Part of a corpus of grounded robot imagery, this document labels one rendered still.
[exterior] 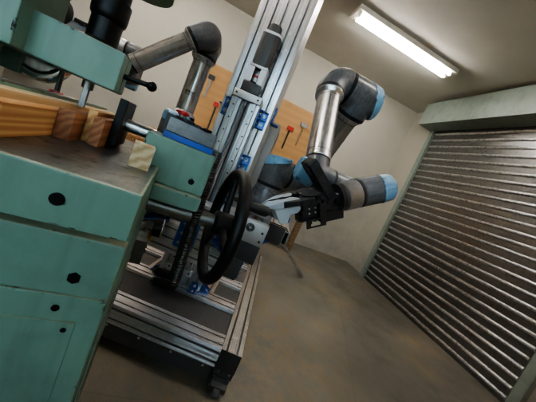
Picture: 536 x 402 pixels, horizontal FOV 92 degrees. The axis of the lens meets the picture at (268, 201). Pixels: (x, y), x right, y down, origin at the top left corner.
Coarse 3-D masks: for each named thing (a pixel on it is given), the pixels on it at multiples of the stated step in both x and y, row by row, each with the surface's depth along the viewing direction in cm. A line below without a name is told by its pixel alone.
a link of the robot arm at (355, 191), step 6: (348, 180) 66; (354, 180) 65; (348, 186) 63; (354, 186) 63; (360, 186) 63; (348, 192) 63; (354, 192) 62; (360, 192) 63; (354, 198) 62; (360, 198) 63; (354, 204) 63; (360, 204) 64; (348, 210) 64
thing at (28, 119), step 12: (0, 108) 27; (12, 108) 28; (24, 108) 30; (36, 108) 33; (48, 108) 36; (0, 120) 27; (12, 120) 29; (24, 120) 31; (36, 120) 34; (48, 120) 37; (0, 132) 28; (12, 132) 30; (24, 132) 32; (36, 132) 35; (48, 132) 38
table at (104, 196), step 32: (0, 160) 24; (32, 160) 25; (64, 160) 29; (96, 160) 35; (0, 192) 25; (32, 192) 26; (64, 192) 27; (96, 192) 28; (128, 192) 29; (160, 192) 50; (64, 224) 27; (96, 224) 28; (128, 224) 29
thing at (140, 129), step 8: (120, 104) 48; (128, 104) 49; (120, 112) 48; (128, 112) 51; (120, 120) 48; (128, 120) 52; (112, 128) 48; (120, 128) 49; (128, 128) 52; (136, 128) 52; (144, 128) 53; (152, 128) 54; (112, 136) 49; (120, 136) 52; (144, 136) 53; (112, 144) 49
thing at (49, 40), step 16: (48, 16) 42; (32, 32) 42; (48, 32) 42; (64, 32) 43; (80, 32) 43; (32, 48) 42; (48, 48) 43; (64, 48) 43; (80, 48) 44; (96, 48) 45; (112, 48) 45; (64, 64) 44; (80, 64) 44; (96, 64) 45; (112, 64) 46; (128, 64) 50; (96, 80) 46; (112, 80) 46
